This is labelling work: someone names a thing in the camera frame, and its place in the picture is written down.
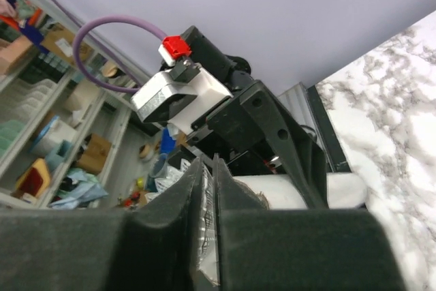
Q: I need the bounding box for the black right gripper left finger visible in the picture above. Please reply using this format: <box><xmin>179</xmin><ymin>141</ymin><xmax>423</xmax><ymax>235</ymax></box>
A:
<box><xmin>1</xmin><ymin>159</ymin><xmax>203</xmax><ymax>290</ymax></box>

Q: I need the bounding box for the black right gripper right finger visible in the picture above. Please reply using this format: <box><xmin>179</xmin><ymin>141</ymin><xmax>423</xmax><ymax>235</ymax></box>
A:
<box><xmin>213</xmin><ymin>157</ymin><xmax>406</xmax><ymax>290</ymax></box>

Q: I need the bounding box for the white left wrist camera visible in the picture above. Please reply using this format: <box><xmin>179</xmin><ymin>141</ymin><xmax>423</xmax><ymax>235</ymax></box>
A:
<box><xmin>129</xmin><ymin>35</ymin><xmax>234</xmax><ymax>134</ymax></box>

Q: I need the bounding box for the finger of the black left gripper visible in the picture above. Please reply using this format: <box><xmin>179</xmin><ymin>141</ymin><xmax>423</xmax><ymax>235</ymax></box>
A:
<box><xmin>240</xmin><ymin>81</ymin><xmax>326</xmax><ymax>194</ymax></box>

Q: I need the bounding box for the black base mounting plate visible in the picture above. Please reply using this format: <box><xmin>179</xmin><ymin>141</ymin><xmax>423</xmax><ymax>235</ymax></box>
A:
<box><xmin>307</xmin><ymin>86</ymin><xmax>351</xmax><ymax>173</ymax></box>

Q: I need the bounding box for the white shuttlecock tube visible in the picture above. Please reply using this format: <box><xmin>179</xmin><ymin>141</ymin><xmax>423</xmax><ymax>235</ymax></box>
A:
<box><xmin>234</xmin><ymin>172</ymin><xmax>368</xmax><ymax>210</ymax></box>

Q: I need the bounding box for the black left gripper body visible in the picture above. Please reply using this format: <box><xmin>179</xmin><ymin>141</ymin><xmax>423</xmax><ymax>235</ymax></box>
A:
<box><xmin>189</xmin><ymin>80</ymin><xmax>296</xmax><ymax>172</ymax></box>

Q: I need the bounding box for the storage shelf with clutter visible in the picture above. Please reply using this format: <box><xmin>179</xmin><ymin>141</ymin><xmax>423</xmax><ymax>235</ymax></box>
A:
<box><xmin>0</xmin><ymin>0</ymin><xmax>191</xmax><ymax>210</ymax></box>

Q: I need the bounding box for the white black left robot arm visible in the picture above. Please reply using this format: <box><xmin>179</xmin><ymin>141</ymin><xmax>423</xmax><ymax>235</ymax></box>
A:
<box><xmin>181</xmin><ymin>26</ymin><xmax>328</xmax><ymax>209</ymax></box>

